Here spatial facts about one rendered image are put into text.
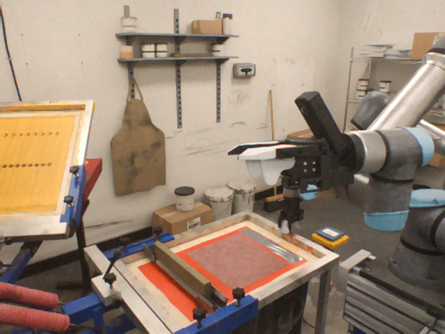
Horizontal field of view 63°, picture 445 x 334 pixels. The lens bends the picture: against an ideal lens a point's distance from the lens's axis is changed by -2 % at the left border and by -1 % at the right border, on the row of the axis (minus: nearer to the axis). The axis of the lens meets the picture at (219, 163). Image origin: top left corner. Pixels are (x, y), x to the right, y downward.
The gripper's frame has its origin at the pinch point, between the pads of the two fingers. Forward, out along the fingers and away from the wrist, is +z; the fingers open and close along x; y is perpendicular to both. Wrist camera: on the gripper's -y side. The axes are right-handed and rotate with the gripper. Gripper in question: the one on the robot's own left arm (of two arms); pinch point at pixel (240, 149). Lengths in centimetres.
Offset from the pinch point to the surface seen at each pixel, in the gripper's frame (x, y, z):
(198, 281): 62, 54, -4
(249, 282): 70, 63, -26
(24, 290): 61, 47, 50
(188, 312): 60, 64, 0
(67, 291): 234, 137, 67
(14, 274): 109, 62, 66
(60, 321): 52, 54, 39
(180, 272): 73, 55, 0
